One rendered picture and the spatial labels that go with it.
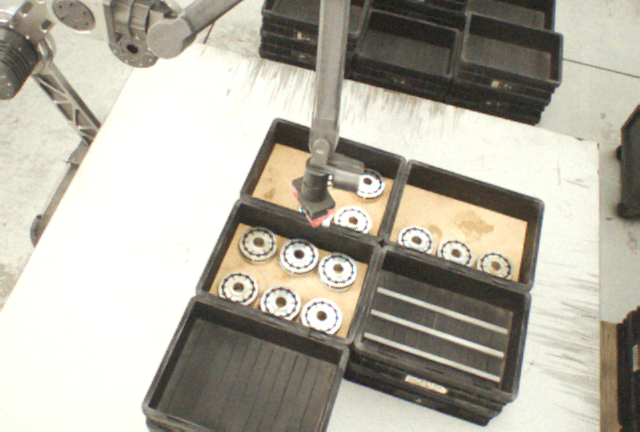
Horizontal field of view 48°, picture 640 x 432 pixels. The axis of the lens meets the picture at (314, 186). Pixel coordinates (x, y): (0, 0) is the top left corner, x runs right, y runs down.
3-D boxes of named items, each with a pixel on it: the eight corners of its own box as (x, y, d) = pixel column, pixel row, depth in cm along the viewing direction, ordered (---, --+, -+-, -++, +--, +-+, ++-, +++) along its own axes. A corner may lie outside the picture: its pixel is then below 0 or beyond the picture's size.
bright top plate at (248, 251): (234, 255, 186) (234, 254, 186) (245, 223, 192) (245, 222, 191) (272, 264, 186) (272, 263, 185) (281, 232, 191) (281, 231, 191)
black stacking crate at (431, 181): (375, 264, 194) (383, 243, 185) (399, 182, 211) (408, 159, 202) (516, 311, 191) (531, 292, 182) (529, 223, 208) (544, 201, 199)
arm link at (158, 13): (151, 3, 150) (142, 8, 145) (197, 15, 150) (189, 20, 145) (146, 45, 154) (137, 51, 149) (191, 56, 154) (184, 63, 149)
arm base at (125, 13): (124, 19, 156) (118, -26, 146) (160, 27, 156) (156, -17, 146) (109, 45, 151) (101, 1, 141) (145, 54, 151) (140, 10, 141)
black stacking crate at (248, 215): (194, 313, 181) (193, 293, 171) (236, 220, 197) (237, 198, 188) (343, 364, 177) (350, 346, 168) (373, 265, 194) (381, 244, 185)
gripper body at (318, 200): (314, 175, 168) (318, 156, 162) (335, 208, 164) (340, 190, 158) (290, 185, 166) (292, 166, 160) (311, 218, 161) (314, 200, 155)
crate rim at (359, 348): (350, 350, 169) (351, 346, 167) (380, 247, 186) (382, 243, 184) (513, 405, 166) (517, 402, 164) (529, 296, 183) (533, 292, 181)
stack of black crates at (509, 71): (432, 133, 312) (460, 59, 275) (440, 85, 329) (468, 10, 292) (521, 155, 310) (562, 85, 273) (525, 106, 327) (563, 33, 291)
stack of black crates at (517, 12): (443, 70, 335) (463, 15, 307) (450, 28, 352) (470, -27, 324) (526, 91, 333) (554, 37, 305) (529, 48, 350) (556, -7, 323)
